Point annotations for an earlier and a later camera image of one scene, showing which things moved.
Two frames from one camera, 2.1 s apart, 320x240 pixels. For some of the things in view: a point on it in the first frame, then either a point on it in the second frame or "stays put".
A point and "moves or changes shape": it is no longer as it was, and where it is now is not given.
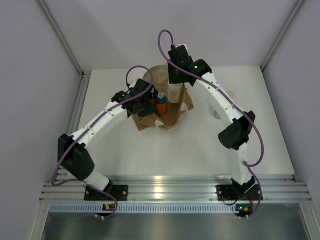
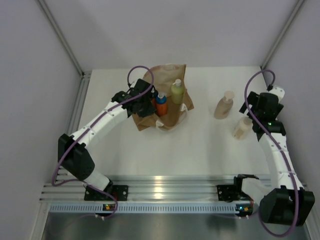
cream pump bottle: [175, 92] moves or changes shape
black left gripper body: [147, 108] stays put
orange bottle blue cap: [161, 104] stays put
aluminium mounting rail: [275, 188] stays put
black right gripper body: [174, 76] to [253, 98]
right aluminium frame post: [284, 31] stays put
